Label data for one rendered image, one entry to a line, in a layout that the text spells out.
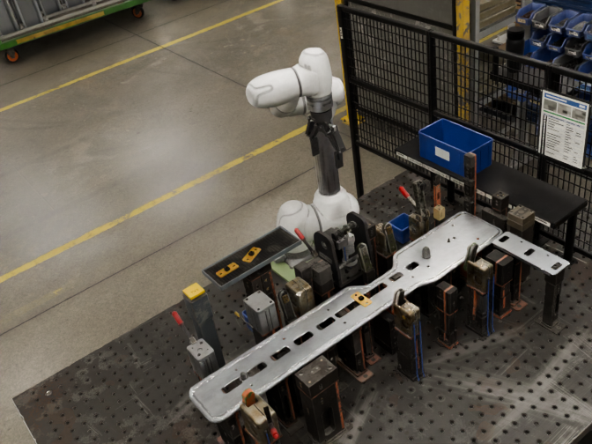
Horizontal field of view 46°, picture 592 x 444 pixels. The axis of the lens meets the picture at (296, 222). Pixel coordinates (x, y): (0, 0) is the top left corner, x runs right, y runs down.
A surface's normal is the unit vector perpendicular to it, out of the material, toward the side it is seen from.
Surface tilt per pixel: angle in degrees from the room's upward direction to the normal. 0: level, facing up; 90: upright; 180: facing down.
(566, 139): 90
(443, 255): 0
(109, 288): 0
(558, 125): 90
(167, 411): 0
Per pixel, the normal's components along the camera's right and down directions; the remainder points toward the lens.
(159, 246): -0.14, -0.80
